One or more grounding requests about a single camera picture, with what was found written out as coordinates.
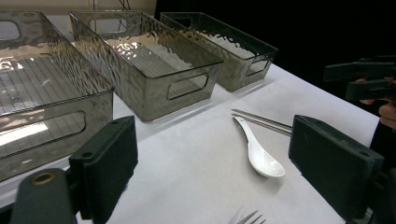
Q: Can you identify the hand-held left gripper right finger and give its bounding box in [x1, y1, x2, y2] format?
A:
[288, 114, 385, 221]

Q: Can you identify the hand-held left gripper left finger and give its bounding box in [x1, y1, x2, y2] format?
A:
[68, 115, 139, 220]

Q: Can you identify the white ceramic spoon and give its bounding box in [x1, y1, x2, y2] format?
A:
[233, 116, 286, 179]

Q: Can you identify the metal chopstick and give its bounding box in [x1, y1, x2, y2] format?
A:
[231, 112, 292, 137]
[231, 108, 293, 130]

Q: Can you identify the smoky clear plastic bin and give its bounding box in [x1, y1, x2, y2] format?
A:
[68, 10, 224, 122]
[0, 11, 115, 183]
[160, 11, 279, 92]

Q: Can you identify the metal fork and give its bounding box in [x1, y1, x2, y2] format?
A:
[234, 210, 267, 224]

